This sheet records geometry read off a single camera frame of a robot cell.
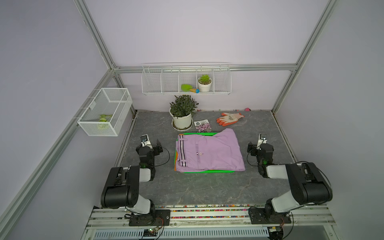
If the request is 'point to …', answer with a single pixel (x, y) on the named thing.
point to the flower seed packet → (203, 126)
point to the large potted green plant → (181, 110)
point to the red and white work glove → (228, 118)
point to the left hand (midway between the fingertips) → (151, 141)
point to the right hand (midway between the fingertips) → (258, 141)
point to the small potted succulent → (204, 83)
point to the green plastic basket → (201, 172)
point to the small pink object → (247, 109)
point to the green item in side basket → (103, 124)
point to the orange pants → (176, 158)
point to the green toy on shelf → (187, 88)
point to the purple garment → (219, 152)
